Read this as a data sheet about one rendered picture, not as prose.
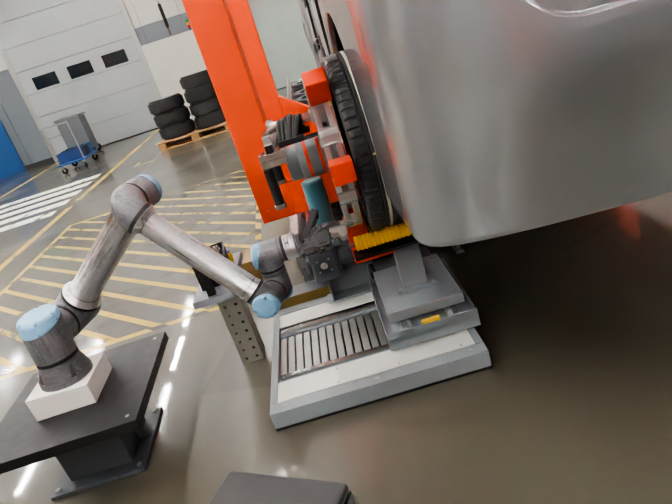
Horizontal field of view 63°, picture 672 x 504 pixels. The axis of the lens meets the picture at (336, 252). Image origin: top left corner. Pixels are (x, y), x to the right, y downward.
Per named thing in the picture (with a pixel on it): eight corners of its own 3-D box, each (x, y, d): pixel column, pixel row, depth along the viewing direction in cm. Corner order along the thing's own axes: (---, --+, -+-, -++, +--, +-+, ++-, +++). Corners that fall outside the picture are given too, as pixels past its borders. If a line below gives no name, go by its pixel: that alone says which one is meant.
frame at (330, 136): (370, 238, 190) (324, 82, 170) (352, 244, 191) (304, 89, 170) (352, 195, 241) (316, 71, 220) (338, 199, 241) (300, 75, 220)
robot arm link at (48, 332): (25, 369, 197) (2, 328, 190) (53, 342, 212) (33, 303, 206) (61, 363, 194) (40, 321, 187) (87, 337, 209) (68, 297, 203)
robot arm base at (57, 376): (33, 398, 196) (21, 375, 193) (49, 370, 214) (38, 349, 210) (86, 382, 198) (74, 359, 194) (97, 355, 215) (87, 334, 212)
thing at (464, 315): (481, 326, 210) (476, 305, 207) (391, 353, 211) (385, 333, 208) (446, 273, 256) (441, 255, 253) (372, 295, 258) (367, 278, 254)
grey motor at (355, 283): (410, 288, 254) (391, 220, 241) (324, 314, 256) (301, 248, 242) (402, 272, 271) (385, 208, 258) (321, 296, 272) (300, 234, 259)
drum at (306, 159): (348, 170, 201) (338, 133, 196) (293, 187, 202) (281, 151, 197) (344, 162, 214) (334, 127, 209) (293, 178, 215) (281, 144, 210)
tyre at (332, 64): (442, 247, 205) (422, 95, 158) (382, 266, 206) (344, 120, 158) (395, 149, 251) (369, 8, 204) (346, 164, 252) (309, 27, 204)
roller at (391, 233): (426, 233, 205) (423, 219, 202) (351, 256, 206) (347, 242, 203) (423, 227, 210) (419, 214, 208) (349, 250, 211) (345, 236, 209)
